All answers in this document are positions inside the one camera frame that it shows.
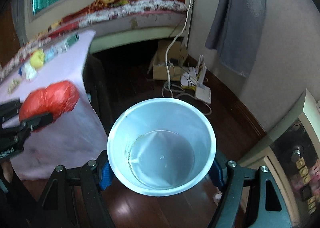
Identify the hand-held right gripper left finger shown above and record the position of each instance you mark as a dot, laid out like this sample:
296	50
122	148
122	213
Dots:
105	176

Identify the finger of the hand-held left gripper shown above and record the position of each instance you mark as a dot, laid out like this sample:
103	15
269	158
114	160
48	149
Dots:
37	121
10	108

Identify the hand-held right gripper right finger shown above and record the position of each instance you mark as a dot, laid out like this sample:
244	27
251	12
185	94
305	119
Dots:
217	171

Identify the red plastic bag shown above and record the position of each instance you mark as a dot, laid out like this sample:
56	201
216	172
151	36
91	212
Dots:
55	98

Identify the yellow wrapper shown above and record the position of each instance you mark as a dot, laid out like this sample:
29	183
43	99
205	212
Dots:
37	58

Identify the white paper cup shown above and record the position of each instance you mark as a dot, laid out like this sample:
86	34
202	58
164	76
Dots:
162	153

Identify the green drink carton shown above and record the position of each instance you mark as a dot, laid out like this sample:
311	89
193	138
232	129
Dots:
72	38

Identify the person's left hand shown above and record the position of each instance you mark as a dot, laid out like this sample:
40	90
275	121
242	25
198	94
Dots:
6	171

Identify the small patterned wrapper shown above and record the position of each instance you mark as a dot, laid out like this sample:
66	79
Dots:
13	85

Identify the dark wooden table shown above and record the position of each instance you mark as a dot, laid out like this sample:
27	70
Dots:
97	93

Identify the light blue packet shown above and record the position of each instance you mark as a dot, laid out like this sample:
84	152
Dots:
50	54

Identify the flat white router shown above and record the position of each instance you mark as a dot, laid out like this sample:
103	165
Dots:
203	94

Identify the beige cabinet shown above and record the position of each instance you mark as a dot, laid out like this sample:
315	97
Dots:
280	123

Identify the white router with antennas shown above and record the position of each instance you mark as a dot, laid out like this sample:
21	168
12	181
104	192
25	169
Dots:
188	75

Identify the cardboard box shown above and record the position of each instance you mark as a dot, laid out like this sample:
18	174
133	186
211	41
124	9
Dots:
161	71

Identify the black power adapter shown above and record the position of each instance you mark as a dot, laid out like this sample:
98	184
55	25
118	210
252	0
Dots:
173	62

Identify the floral bed mattress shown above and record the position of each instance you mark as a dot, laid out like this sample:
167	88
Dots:
140	9

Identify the grey hanging towel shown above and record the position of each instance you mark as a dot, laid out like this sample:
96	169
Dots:
237	18

